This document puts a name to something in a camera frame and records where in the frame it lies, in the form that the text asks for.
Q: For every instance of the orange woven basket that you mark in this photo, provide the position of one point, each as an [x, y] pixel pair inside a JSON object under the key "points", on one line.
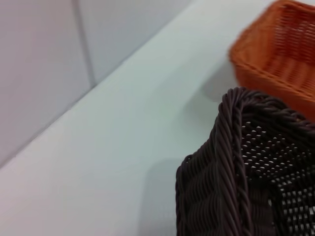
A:
{"points": [[256, 61]]}

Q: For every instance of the brown woven basket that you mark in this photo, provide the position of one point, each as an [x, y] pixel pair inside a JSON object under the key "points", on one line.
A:
{"points": [[221, 177]]}

